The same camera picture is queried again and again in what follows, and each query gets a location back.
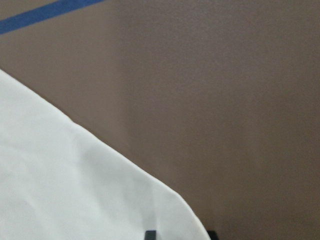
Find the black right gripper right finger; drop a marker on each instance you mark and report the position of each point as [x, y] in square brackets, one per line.
[213, 235]

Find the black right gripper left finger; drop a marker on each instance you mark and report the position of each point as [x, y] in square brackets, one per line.
[150, 235]

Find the white long-sleeve cat shirt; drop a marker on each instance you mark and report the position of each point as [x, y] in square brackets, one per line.
[60, 182]

